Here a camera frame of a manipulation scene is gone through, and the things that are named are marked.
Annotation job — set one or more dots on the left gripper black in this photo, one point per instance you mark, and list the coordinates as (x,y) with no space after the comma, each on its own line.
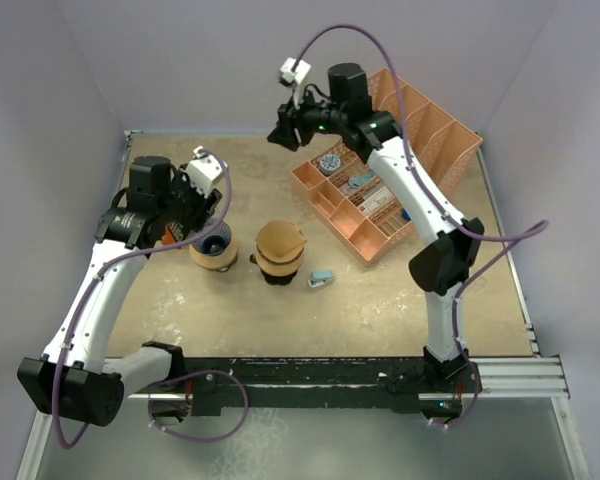
(203,207)

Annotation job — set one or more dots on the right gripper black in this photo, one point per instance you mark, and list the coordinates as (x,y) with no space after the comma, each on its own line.
(284,134)

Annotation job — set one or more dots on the blue ribbed dripper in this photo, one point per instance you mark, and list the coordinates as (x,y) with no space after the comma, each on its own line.
(215,242)

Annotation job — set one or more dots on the brown paper coffee filter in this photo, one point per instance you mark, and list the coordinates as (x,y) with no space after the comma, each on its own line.
(280,241)

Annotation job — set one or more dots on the wooden ring dripper stand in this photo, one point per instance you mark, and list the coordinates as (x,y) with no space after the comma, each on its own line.
(278,268)

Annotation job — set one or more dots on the orange coffee filter bag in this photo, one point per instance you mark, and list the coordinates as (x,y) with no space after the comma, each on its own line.
(172,235)

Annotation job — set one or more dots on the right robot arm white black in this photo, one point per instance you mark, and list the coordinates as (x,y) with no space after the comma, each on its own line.
(380,139)

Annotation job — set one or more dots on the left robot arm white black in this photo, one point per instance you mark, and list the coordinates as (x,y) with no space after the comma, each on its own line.
(71,378)

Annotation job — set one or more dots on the light blue scissors pack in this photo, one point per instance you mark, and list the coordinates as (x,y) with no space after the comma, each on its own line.
(361,179)

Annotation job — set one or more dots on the white stapler box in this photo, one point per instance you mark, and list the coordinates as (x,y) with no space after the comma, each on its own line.
(375,200)

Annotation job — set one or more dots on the small blue stapler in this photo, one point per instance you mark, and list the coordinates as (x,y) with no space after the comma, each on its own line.
(320,278)

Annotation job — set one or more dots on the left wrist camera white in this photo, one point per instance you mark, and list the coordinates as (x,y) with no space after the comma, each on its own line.
(205,171)

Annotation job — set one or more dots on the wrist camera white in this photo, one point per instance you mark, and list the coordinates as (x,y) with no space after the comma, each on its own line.
(294,74)
(205,171)

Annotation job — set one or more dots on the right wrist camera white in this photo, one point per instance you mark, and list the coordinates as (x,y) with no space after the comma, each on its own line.
(294,74)

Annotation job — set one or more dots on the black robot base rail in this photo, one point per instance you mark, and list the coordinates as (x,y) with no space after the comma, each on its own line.
(402,385)

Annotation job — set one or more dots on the aluminium frame rail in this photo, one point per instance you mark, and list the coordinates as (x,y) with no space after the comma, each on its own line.
(514,428)

